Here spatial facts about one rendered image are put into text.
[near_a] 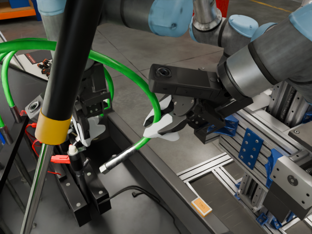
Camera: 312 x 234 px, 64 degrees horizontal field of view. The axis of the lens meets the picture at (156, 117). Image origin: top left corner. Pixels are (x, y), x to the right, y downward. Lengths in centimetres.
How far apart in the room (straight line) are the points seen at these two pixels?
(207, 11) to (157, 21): 58
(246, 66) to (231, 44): 68
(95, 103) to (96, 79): 5
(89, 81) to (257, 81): 32
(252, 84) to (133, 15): 23
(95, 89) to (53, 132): 38
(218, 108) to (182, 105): 6
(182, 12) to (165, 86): 13
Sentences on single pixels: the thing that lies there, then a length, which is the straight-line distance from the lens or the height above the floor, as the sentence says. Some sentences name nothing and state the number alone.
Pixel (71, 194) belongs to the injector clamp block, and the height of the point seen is 98.
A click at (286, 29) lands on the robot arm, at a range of 39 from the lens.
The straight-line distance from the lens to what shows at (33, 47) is 41.
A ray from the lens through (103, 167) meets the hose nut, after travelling 56.
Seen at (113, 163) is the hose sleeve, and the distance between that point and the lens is 55.
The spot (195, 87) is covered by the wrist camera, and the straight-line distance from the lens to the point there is 39.
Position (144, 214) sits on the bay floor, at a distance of 85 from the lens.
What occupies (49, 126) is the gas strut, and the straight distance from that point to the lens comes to 16.
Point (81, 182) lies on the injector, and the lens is 71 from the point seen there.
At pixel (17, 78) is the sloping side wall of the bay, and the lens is 85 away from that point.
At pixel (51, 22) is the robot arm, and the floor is 144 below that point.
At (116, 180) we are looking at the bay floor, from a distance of 94.
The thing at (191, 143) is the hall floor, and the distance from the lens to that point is 226.
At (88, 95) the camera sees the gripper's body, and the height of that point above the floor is 128.
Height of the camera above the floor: 156
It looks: 38 degrees down
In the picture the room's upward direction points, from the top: straight up
